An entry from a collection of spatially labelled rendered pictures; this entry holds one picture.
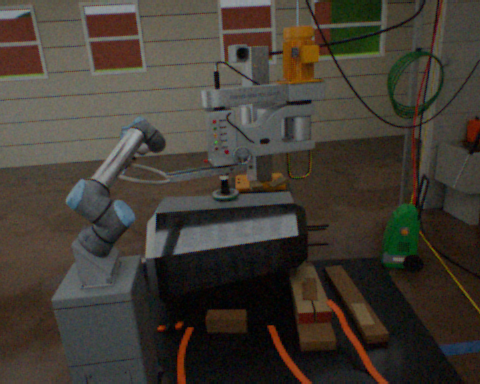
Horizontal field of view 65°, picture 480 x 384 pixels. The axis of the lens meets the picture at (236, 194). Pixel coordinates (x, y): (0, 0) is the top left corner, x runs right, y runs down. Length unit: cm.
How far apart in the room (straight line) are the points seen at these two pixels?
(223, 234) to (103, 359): 115
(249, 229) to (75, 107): 704
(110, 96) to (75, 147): 145
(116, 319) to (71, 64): 764
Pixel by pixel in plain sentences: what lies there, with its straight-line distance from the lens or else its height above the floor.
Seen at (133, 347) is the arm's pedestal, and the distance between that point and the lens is 226.
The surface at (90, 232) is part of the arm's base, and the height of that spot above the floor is 113.
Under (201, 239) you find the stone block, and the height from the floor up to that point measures 70.
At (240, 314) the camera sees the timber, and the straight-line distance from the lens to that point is 296.
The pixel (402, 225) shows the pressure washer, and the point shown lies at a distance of 370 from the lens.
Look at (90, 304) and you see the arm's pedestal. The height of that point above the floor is 80.
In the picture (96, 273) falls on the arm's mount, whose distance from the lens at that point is 211.
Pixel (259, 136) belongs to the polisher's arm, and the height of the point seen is 137.
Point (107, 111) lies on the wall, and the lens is 918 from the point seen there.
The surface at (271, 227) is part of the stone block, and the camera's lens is 285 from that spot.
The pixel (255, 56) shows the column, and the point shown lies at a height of 197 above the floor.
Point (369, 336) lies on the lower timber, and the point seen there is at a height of 8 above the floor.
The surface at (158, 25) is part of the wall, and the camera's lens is 898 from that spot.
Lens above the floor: 190
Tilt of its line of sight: 19 degrees down
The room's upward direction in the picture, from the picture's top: 4 degrees counter-clockwise
